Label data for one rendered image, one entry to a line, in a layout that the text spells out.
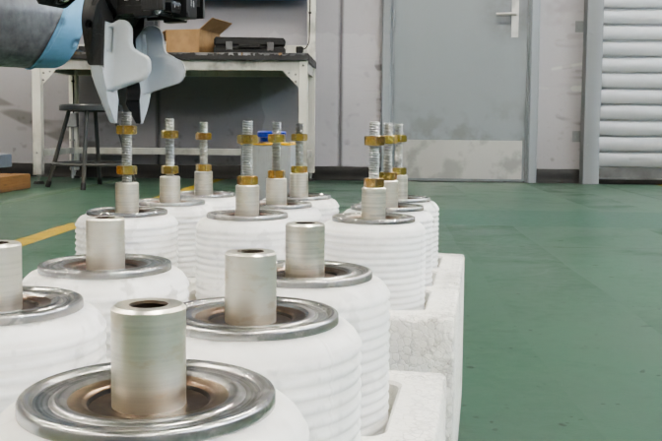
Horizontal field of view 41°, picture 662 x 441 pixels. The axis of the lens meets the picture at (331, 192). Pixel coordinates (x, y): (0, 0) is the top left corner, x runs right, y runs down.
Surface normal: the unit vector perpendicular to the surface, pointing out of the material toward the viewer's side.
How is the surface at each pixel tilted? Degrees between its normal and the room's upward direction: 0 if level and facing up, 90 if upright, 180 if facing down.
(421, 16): 90
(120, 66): 85
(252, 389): 4
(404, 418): 0
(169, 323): 90
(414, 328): 90
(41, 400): 4
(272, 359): 58
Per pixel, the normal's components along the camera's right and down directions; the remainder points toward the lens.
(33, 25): 0.62, 0.25
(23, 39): 0.54, 0.57
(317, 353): 0.52, -0.48
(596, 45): -0.05, 0.07
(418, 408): 0.01, -1.00
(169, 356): 0.73, 0.06
